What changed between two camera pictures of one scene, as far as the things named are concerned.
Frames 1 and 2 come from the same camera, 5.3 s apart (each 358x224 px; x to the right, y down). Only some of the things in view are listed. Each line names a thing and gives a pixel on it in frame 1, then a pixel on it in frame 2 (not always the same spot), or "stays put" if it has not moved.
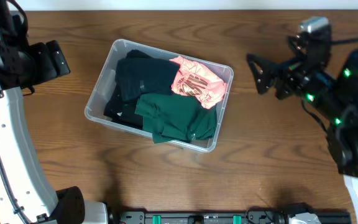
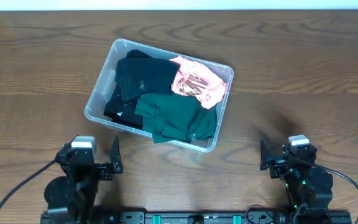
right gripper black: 301,75 -> 279,161
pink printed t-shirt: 194,79 stays put
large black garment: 136,54 stays put
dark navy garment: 138,76 stays put
